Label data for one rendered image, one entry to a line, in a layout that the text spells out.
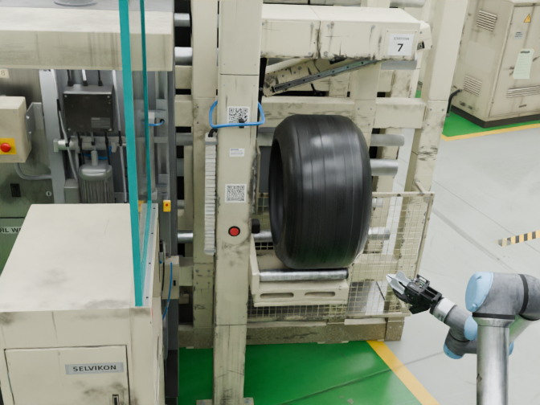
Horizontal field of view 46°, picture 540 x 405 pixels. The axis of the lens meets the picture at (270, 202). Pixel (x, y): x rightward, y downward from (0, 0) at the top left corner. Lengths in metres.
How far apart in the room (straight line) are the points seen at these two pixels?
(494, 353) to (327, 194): 0.72
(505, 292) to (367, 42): 1.05
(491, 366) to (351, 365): 1.59
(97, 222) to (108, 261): 0.22
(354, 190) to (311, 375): 1.41
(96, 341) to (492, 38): 5.50
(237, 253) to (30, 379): 0.93
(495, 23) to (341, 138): 4.53
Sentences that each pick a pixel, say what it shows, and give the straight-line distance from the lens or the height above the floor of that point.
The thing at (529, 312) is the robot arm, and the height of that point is 1.19.
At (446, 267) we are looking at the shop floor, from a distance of 4.32.
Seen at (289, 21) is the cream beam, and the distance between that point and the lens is 2.36.
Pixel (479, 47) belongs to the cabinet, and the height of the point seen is 0.75.
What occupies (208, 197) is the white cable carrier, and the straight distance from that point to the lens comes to 2.30.
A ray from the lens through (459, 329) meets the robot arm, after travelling 2.20.
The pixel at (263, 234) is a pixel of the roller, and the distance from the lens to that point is 2.63.
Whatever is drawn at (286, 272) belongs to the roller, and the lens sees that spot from 2.41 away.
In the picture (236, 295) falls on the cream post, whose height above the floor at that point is 0.77.
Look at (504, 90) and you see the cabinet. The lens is 6.78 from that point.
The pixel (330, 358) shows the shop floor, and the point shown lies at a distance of 3.44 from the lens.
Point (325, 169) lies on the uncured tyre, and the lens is 2.14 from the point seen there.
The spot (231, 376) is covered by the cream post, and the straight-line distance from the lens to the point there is 2.80.
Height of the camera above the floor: 2.28
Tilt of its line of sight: 28 degrees down
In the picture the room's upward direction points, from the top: 4 degrees clockwise
